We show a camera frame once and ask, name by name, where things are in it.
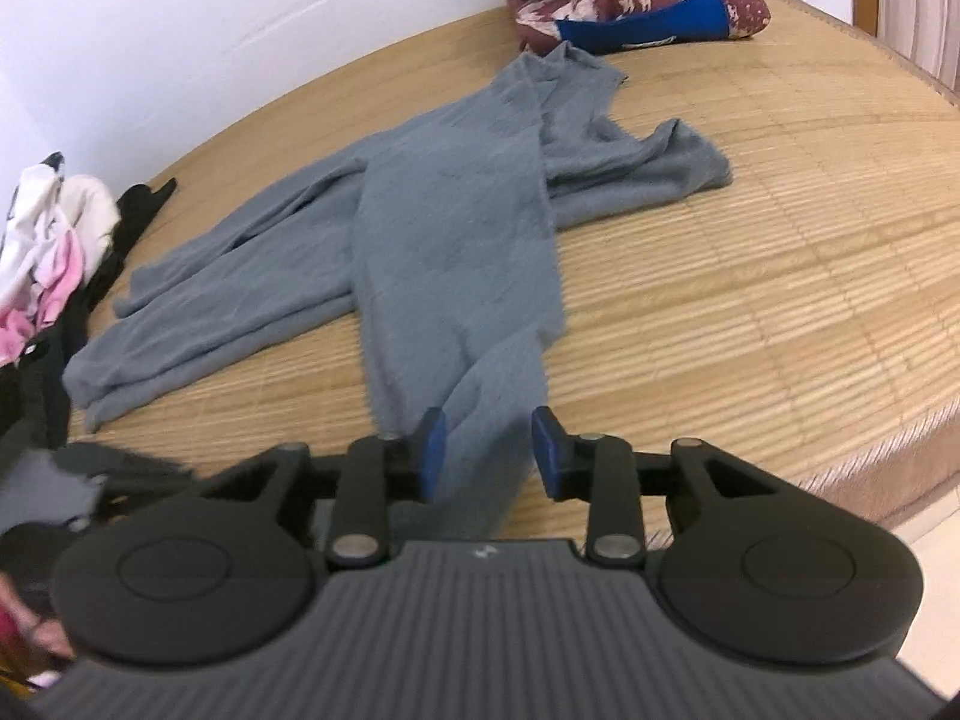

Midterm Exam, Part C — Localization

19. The maroon patterned blue folded garment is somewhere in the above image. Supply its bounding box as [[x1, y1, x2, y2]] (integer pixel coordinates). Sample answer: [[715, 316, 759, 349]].
[[504, 0, 773, 58]]

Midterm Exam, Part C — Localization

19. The person's left hand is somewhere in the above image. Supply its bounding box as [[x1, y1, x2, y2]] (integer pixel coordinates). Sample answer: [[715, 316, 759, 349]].
[[0, 574, 73, 673]]

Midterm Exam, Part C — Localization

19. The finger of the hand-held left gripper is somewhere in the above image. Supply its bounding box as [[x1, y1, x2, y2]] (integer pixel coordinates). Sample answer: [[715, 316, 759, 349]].
[[56, 444, 202, 533]]

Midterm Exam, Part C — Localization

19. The pale striped curtain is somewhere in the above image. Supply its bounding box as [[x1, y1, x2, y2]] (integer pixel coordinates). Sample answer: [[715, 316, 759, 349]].
[[874, 0, 960, 95]]

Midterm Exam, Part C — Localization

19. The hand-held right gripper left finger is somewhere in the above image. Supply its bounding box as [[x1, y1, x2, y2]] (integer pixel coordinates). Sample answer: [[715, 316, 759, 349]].
[[201, 406, 449, 569]]

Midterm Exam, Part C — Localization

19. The grey sweater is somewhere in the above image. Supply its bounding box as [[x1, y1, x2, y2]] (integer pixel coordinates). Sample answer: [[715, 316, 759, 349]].
[[62, 41, 734, 541]]

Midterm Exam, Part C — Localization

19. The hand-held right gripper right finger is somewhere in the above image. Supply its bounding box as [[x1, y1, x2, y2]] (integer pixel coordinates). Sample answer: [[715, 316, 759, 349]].
[[530, 406, 782, 569]]

